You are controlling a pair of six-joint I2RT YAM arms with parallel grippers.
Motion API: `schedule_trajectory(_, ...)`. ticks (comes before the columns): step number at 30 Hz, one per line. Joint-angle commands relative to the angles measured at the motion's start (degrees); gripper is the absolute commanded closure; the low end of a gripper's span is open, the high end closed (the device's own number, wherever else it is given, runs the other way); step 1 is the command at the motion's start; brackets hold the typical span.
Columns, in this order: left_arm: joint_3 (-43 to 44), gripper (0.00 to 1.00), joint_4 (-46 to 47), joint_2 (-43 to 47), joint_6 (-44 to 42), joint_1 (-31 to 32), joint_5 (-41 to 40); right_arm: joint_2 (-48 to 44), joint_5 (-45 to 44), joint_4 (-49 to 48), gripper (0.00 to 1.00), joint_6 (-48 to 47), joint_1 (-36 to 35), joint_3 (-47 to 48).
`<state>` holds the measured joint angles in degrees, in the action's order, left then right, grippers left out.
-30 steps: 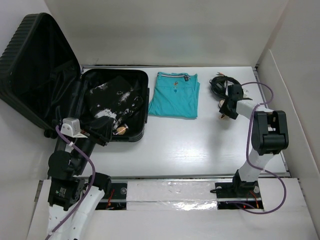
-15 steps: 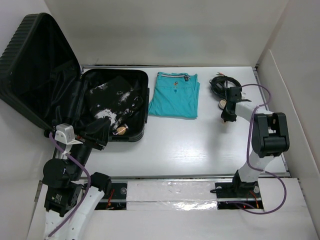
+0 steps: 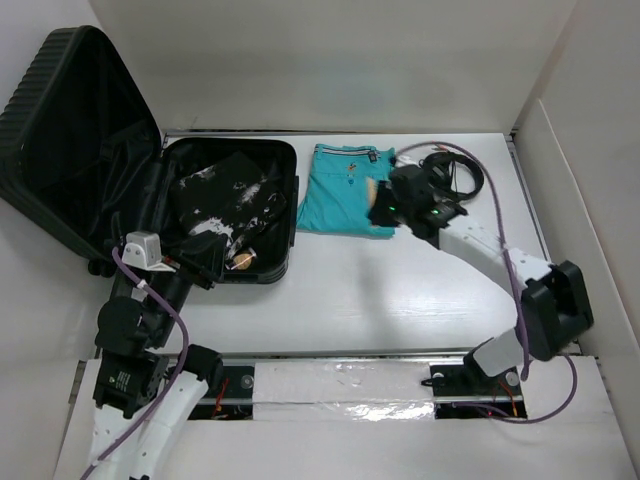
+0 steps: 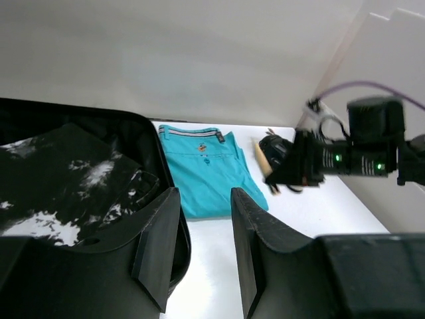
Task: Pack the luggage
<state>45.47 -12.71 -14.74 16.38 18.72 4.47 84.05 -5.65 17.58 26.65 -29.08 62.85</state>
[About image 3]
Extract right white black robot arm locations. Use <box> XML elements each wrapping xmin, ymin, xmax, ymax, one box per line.
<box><xmin>368</xmin><ymin>165</ymin><xmax>594</xmax><ymax>393</ymax></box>

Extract silver aluminium rail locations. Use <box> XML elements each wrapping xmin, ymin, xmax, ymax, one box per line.
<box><xmin>97</xmin><ymin>342</ymin><xmax>581</xmax><ymax>362</ymax></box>

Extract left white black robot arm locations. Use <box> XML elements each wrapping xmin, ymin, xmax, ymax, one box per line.
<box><xmin>82</xmin><ymin>231</ymin><xmax>228</xmax><ymax>479</ymax></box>

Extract black hard-shell suitcase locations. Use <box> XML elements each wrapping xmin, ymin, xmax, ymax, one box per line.
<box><xmin>1</xmin><ymin>25</ymin><xmax>299</xmax><ymax>284</ymax></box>

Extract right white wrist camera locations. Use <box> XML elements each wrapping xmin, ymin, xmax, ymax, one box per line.
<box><xmin>395</xmin><ymin>155</ymin><xmax>416</xmax><ymax>168</ymax></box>

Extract gold makeup brush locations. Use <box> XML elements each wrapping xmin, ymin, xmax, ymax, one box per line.
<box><xmin>366</xmin><ymin>178</ymin><xmax>378</xmax><ymax>208</ymax></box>

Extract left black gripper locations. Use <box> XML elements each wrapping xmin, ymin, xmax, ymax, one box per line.
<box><xmin>146</xmin><ymin>226</ymin><xmax>227</xmax><ymax>343</ymax></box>

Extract turquoise shorts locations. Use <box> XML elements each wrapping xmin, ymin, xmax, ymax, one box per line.
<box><xmin>296</xmin><ymin>144</ymin><xmax>395</xmax><ymax>239</ymax></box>

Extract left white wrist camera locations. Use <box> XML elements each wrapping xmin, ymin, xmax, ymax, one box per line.
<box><xmin>122</xmin><ymin>231</ymin><xmax>176</xmax><ymax>273</ymax></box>

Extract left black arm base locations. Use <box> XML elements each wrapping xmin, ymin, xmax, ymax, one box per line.
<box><xmin>189</xmin><ymin>365</ymin><xmax>255</xmax><ymax>421</ymax></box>

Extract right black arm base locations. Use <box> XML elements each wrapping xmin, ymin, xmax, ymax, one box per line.
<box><xmin>420</xmin><ymin>364</ymin><xmax>528</xmax><ymax>420</ymax></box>

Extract black white tie-dye shirt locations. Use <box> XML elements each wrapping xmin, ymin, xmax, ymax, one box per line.
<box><xmin>172</xmin><ymin>152</ymin><xmax>288</xmax><ymax>256</ymax></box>

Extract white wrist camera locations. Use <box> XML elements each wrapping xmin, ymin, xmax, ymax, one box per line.
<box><xmin>122</xmin><ymin>231</ymin><xmax>176</xmax><ymax>273</ymax></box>
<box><xmin>395</xmin><ymin>155</ymin><xmax>416</xmax><ymax>168</ymax></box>

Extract black wired headphones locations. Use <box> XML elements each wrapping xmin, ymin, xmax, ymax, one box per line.
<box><xmin>419</xmin><ymin>146</ymin><xmax>485</xmax><ymax>202</ymax></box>

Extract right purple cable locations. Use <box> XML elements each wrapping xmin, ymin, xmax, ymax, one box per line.
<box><xmin>394</xmin><ymin>142</ymin><xmax>581</xmax><ymax>425</ymax></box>

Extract round beige powder compact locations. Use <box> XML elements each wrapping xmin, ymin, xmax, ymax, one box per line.
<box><xmin>230</xmin><ymin>251</ymin><xmax>256</xmax><ymax>271</ymax></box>

